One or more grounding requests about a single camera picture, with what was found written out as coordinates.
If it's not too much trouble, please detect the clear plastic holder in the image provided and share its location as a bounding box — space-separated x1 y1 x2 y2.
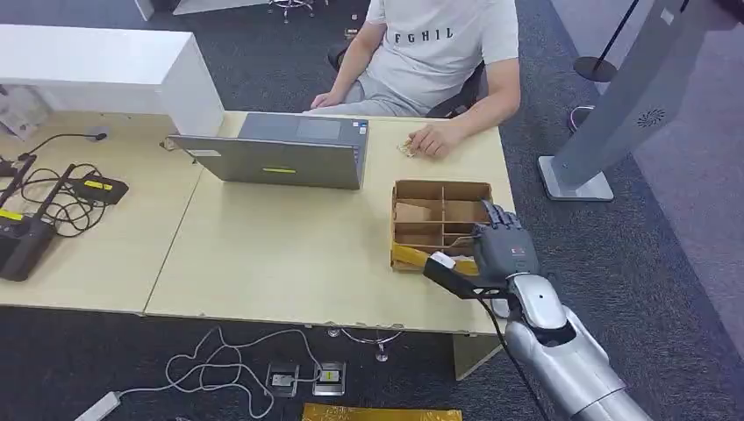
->
0 85 51 140

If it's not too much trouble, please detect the person's right hand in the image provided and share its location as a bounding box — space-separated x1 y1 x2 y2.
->
309 90 347 111

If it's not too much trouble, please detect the desk leg panel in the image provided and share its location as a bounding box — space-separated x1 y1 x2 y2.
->
452 333 504 382

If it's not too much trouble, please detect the person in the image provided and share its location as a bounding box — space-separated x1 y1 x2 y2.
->
309 0 522 159

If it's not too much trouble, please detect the person's hand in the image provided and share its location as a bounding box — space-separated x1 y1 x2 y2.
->
309 90 347 111
406 122 468 159

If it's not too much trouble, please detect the yellow sheet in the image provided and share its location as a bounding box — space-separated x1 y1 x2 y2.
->
301 403 464 421

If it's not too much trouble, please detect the wooden divided card box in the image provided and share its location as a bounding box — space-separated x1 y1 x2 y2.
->
390 179 494 275

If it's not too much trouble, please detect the black stanchion post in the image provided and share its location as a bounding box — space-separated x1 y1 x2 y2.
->
573 0 641 83

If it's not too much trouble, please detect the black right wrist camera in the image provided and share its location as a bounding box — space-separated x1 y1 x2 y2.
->
422 251 512 302

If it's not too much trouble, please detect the grey cable under desk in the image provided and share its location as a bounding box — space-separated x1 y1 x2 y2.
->
326 327 404 364

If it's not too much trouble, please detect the grey kiosk stand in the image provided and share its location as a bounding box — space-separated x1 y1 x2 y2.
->
537 0 738 203

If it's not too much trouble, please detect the grey laptop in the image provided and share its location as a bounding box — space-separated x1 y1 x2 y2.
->
167 111 371 191

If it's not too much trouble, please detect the black router with antennas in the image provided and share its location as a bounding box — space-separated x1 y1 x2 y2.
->
0 153 76 283

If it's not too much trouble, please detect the black office chair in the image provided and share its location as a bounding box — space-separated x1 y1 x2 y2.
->
426 61 486 119

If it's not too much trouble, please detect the white cabinet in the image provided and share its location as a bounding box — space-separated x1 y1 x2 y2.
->
0 24 226 138

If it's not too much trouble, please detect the white power strip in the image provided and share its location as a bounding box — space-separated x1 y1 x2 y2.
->
74 391 122 421

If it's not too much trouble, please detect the steel floor socket, yellow label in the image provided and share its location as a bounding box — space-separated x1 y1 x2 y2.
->
311 361 347 397

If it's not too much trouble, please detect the black tangled cable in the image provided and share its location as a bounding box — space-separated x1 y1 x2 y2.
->
13 163 109 239

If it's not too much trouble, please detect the chrome chair base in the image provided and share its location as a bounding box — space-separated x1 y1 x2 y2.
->
267 0 316 25

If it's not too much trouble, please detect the steel floor socket, white plug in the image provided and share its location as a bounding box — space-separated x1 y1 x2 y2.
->
266 363 300 398

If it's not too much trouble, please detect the white cable by kiosk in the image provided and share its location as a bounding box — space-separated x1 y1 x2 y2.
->
569 104 597 133

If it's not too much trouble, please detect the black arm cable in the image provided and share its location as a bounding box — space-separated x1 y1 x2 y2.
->
476 295 551 421

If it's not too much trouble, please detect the white floor cable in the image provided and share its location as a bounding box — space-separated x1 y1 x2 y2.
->
115 326 323 421

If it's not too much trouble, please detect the white furniture base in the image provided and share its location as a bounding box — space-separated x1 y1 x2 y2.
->
133 0 273 22

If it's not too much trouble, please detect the person's left hand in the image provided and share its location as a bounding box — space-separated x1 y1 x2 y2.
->
406 122 468 159

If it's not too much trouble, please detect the black gooseneck microphone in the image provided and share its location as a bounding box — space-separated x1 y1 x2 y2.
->
17 132 109 162

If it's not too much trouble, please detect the small black yellow-labelled device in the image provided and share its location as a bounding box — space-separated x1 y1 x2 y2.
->
69 175 130 206

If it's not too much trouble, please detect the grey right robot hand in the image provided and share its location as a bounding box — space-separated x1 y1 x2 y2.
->
471 200 541 281

